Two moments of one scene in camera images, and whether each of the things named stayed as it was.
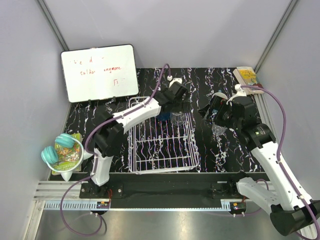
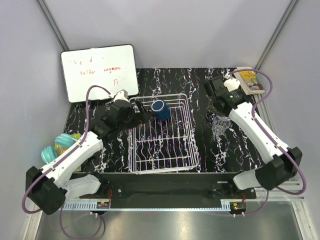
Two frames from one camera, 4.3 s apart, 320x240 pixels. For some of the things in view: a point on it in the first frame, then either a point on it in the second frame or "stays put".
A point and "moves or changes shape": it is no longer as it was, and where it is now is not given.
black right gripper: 203,111 to 222,114
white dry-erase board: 100,73 stays put
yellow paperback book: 246,76 stays put
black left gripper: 182,107 to 144,116
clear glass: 177,118 moves or changes shape
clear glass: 217,130 stays put
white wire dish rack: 160,146 stays put
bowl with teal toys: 49,154 stays put
